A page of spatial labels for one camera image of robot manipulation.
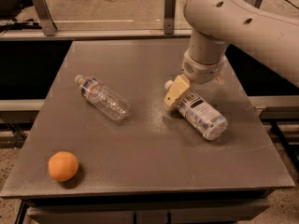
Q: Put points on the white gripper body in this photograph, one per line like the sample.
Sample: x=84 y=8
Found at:
x=202 y=71

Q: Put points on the blue label plastic bottle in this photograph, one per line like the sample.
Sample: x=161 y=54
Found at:
x=204 y=118

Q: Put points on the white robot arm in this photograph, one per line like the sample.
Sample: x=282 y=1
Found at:
x=216 y=24

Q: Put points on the clear crushed plastic bottle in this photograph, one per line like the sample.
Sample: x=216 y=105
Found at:
x=103 y=98

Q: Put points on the table base cabinet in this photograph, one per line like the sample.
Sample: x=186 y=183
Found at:
x=221 y=207

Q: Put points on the orange fruit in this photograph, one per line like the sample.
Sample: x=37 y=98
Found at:
x=63 y=166

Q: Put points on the middle metal bracket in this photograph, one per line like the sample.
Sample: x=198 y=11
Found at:
x=169 y=16

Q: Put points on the metal rail beam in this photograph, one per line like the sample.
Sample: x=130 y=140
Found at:
x=83 y=35

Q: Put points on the left metal bracket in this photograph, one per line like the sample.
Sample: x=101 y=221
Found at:
x=46 y=22

